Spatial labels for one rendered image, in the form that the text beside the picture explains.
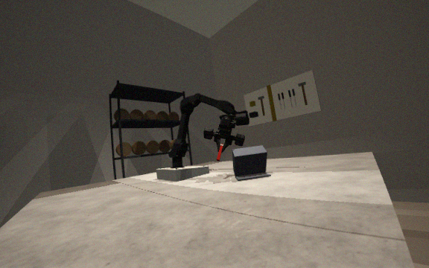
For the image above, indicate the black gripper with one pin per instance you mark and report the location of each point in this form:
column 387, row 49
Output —
column 223, row 133

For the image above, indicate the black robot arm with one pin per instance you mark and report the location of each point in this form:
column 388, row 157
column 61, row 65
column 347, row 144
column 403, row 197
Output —
column 186, row 108

